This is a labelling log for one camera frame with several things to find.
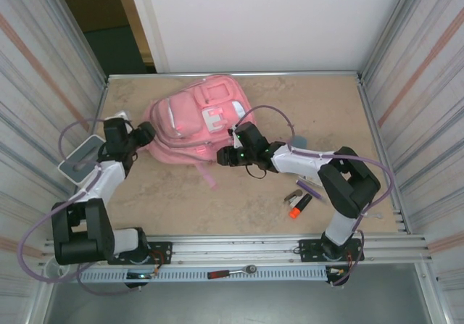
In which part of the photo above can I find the pink backpack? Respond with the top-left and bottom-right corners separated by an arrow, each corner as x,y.
141,73 -> 259,191

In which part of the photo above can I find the small silver stapler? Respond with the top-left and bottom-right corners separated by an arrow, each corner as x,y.
283,189 -> 304,207

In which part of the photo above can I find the purple pen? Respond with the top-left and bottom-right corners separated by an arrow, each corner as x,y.
296,178 -> 327,204

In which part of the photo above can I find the black orange highlighter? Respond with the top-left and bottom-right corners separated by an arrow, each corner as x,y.
289,193 -> 313,219

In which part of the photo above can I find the grey white tissue box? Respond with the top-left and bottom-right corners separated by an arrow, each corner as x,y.
57,135 -> 109,186

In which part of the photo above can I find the aluminium table edge bar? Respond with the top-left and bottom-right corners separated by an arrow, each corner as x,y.
107,71 -> 363,83

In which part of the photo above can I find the small black electronics board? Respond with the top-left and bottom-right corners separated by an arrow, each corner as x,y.
125,270 -> 156,289
325,265 -> 351,288

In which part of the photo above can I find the white plastic cup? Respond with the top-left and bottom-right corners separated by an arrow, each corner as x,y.
46,260 -> 70,280

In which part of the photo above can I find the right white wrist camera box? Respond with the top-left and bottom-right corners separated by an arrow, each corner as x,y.
228,124 -> 242,149

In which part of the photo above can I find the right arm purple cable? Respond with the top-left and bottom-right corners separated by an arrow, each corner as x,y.
239,105 -> 395,288

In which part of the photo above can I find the aluminium mounting rail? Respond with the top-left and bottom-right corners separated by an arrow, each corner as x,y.
43,233 -> 434,265

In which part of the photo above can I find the white door frame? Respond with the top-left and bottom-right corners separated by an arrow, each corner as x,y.
125,0 -> 170,74

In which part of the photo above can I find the red handled ratchet wrench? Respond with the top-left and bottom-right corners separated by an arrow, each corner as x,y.
207,264 -> 257,280

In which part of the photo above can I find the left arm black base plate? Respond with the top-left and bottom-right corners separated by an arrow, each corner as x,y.
107,241 -> 173,266

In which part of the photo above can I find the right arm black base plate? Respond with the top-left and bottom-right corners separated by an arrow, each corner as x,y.
299,237 -> 365,263

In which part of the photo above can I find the slotted grey cable duct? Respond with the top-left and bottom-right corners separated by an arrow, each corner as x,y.
78,265 -> 329,283

